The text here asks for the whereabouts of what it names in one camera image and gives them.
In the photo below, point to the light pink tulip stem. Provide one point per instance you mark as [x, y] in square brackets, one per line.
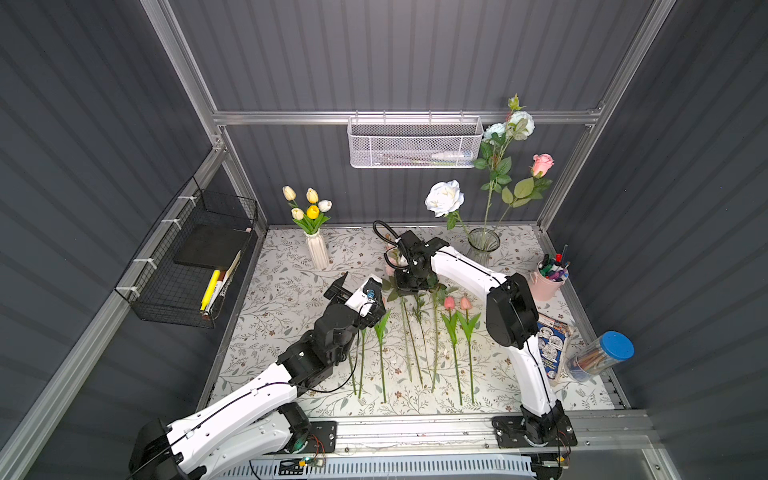
[361, 363]

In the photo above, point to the pink pen holder cup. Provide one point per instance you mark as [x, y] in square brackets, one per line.
[543, 289]

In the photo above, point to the yellow marker in basket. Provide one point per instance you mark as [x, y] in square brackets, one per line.
[210, 290]

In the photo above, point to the green leafy rose stem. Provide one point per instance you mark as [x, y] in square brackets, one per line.
[410, 351]

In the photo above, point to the pink carnation branch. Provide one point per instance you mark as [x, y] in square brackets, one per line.
[437, 293]

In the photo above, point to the clear jar blue lid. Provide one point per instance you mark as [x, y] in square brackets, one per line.
[603, 353]

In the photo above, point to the blue printed card pack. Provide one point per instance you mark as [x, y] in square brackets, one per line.
[553, 340]

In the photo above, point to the black notebook in basket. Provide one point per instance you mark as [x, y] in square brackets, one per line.
[211, 246]

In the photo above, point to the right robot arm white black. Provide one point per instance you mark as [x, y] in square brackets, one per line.
[511, 319]

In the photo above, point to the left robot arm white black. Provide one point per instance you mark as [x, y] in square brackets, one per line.
[263, 416]

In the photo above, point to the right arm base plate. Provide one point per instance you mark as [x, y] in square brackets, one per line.
[517, 431]

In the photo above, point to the dark pink tulip stem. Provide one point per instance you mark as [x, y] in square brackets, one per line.
[450, 321]

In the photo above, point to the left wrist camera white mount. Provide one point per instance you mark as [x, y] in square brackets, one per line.
[356, 298]

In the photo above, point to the white wire mesh basket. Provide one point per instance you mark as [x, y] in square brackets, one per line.
[413, 141]

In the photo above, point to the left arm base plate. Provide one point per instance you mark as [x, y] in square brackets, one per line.
[320, 438]

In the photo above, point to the black wire wall basket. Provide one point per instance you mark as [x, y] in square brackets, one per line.
[183, 270]

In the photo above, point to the peach pink tulip stem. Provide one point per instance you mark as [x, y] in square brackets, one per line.
[380, 329]

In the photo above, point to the markers in pink cup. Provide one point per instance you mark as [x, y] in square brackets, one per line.
[553, 267]

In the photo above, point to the clear glass vase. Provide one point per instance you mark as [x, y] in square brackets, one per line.
[482, 243]

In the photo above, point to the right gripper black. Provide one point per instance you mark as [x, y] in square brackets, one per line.
[405, 245]

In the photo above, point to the rose bouquet in glass vase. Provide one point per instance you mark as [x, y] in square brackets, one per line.
[445, 198]

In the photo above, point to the tulip bouquet in vase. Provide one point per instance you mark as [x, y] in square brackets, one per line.
[311, 218]

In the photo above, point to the white ribbed ceramic vase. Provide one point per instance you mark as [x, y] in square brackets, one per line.
[318, 250]

